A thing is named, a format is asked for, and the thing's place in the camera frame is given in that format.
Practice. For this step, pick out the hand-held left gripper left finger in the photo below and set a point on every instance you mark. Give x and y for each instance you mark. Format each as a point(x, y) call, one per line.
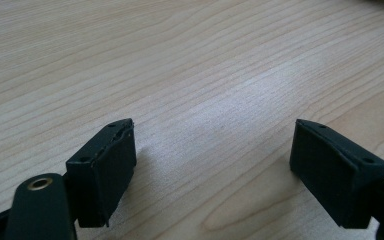
point(100, 173)

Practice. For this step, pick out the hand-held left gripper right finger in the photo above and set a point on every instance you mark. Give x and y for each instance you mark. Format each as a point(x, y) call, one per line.
point(333, 173)

